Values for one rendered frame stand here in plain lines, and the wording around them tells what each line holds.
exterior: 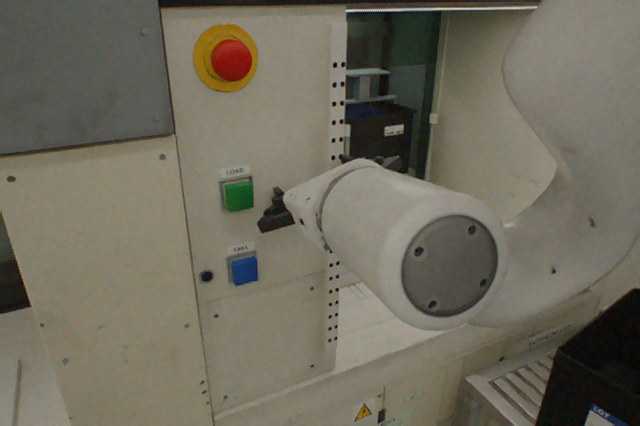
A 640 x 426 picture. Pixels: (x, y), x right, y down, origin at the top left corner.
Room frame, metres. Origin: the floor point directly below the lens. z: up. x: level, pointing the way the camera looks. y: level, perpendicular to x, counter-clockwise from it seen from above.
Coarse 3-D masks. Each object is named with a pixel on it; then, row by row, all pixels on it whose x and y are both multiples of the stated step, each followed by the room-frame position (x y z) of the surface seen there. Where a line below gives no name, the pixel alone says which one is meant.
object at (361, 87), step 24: (360, 72) 1.26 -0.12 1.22; (384, 72) 1.27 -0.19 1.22; (360, 96) 1.26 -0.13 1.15; (384, 96) 1.32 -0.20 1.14; (360, 120) 1.17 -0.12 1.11; (384, 120) 1.20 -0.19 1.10; (408, 120) 1.24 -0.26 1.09; (360, 144) 1.17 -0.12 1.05; (384, 144) 1.20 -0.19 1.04; (408, 144) 1.24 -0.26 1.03; (408, 168) 1.24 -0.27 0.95
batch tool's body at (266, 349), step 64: (192, 0) 0.47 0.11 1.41; (256, 0) 0.50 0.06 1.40; (320, 0) 0.53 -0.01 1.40; (384, 0) 0.57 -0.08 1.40; (448, 0) 0.61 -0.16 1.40; (512, 0) 0.66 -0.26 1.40; (192, 64) 0.48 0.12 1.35; (320, 64) 0.54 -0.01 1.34; (384, 64) 1.18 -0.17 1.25; (448, 64) 1.21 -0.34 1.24; (192, 128) 0.47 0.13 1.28; (256, 128) 0.51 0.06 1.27; (320, 128) 0.54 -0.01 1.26; (448, 128) 1.18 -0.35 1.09; (512, 128) 1.01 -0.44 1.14; (192, 192) 0.47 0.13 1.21; (256, 192) 0.50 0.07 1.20; (512, 192) 0.98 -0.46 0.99; (192, 256) 0.47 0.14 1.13; (320, 256) 0.54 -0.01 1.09; (256, 320) 0.50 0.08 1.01; (320, 320) 0.54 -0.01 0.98; (384, 320) 0.68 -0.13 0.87; (576, 320) 0.82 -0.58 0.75; (256, 384) 0.50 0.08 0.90; (320, 384) 0.54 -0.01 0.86; (384, 384) 0.59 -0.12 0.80; (448, 384) 0.66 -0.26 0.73; (512, 384) 0.75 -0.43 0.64
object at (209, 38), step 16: (208, 32) 0.48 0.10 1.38; (224, 32) 0.49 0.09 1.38; (240, 32) 0.50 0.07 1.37; (208, 48) 0.48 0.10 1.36; (256, 48) 0.51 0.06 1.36; (208, 64) 0.48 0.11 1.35; (256, 64) 0.51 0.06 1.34; (336, 64) 0.54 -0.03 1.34; (208, 80) 0.48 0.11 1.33; (224, 80) 0.49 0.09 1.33; (240, 80) 0.50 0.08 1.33; (352, 80) 1.60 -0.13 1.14; (384, 80) 1.61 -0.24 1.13; (400, 80) 1.56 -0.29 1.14; (416, 80) 1.48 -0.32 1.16; (352, 96) 1.60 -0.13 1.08; (400, 96) 1.55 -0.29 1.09; (416, 96) 1.48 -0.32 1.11; (432, 96) 1.41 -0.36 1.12; (416, 128) 1.46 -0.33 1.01; (416, 144) 1.46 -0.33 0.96; (416, 160) 1.45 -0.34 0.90; (224, 176) 0.49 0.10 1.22; (240, 176) 0.49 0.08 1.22; (240, 256) 0.49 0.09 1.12; (256, 256) 0.50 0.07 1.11; (336, 288) 0.55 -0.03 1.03; (400, 416) 0.61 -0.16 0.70
